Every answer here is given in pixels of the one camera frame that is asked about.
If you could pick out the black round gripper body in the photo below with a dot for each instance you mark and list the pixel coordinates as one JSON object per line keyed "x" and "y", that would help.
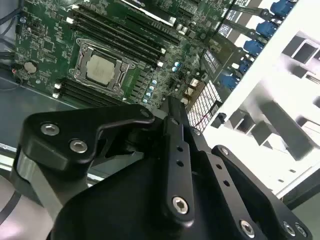
{"x": 120, "y": 210}

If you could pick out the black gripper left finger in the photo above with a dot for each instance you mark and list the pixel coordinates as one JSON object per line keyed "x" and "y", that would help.
{"x": 62, "y": 140}

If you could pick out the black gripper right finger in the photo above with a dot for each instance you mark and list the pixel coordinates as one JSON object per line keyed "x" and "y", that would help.
{"x": 222, "y": 175}

